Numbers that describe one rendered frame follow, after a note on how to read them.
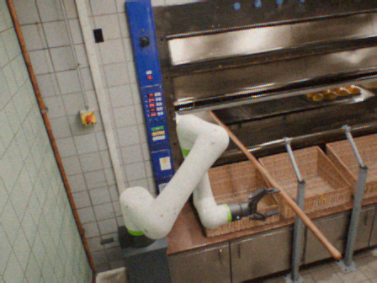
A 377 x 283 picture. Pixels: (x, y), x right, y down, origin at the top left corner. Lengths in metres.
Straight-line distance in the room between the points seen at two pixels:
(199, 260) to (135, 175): 0.79
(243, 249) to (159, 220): 1.34
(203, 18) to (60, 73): 1.00
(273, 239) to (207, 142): 1.44
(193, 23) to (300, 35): 0.80
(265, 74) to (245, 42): 0.30
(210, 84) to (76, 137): 1.02
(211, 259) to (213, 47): 1.50
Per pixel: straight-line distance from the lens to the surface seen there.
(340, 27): 2.81
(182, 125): 1.44
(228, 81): 2.46
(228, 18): 2.39
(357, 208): 2.75
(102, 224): 2.84
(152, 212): 1.30
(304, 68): 2.71
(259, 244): 2.58
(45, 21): 2.27
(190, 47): 2.33
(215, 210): 1.59
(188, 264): 2.48
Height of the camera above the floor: 2.25
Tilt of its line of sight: 26 degrees down
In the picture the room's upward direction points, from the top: 6 degrees counter-clockwise
